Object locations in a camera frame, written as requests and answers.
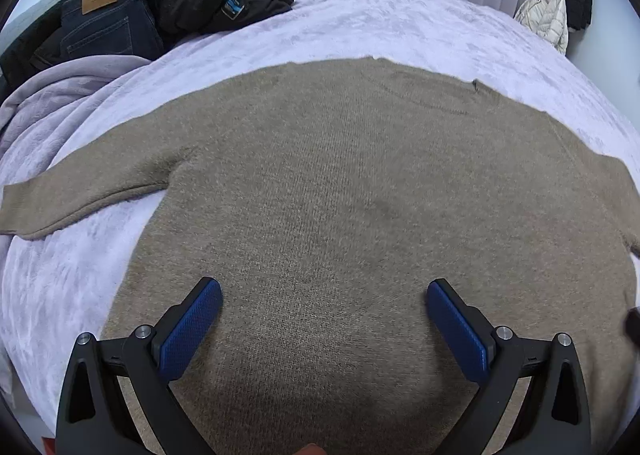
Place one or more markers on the grey crumpled blanket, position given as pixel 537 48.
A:
pixel 55 90

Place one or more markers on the dark blue jeans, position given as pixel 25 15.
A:
pixel 105 20

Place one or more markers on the olive brown knit sweater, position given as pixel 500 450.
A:
pixel 340 185

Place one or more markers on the white puffer jacket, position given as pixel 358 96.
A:
pixel 545 15

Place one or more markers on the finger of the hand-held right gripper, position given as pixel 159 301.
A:
pixel 634 327

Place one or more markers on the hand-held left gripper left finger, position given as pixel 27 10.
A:
pixel 192 330

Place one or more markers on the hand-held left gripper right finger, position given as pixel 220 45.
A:
pixel 456 332

